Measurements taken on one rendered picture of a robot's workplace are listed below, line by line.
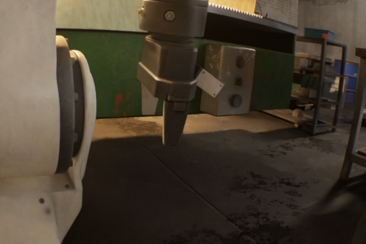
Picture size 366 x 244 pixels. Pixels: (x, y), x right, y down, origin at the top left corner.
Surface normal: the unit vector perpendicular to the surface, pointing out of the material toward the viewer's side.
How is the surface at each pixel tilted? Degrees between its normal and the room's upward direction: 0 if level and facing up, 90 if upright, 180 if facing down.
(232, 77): 90
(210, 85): 98
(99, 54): 90
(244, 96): 90
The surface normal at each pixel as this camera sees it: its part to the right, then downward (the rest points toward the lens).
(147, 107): 0.34, 0.35
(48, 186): 0.22, -0.90
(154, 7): -0.58, 0.19
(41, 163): 0.40, 0.73
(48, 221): 0.55, -0.08
